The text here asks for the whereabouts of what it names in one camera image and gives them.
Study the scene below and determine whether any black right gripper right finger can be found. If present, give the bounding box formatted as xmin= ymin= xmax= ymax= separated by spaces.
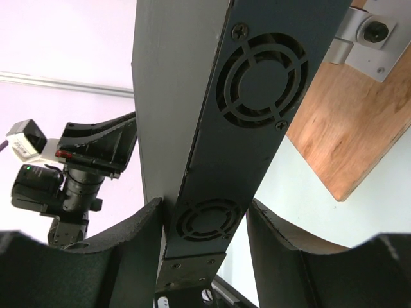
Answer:
xmin=247 ymin=200 xmax=410 ymax=307

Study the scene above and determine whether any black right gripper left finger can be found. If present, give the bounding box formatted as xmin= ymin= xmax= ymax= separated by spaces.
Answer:
xmin=1 ymin=198 xmax=162 ymax=307

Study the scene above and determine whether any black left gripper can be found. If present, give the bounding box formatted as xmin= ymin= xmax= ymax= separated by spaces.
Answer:
xmin=55 ymin=112 xmax=137 ymax=179

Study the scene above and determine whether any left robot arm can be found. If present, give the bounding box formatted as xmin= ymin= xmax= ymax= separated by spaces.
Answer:
xmin=6 ymin=112 xmax=137 ymax=248

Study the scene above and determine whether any wooden base board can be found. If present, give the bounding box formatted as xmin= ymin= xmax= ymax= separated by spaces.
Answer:
xmin=287 ymin=48 xmax=410 ymax=201

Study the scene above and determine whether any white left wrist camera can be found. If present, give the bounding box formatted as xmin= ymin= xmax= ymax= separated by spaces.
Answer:
xmin=6 ymin=119 xmax=59 ymax=164

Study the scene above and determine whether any aluminium wall profile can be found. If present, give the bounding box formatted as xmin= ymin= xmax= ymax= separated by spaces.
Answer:
xmin=1 ymin=71 xmax=134 ymax=98

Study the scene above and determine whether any blue network switch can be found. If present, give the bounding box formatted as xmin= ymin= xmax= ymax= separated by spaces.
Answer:
xmin=132 ymin=1 xmax=351 ymax=307

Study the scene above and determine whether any metal stand bracket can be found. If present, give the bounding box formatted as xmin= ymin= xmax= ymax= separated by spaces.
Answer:
xmin=324 ymin=0 xmax=410 ymax=83

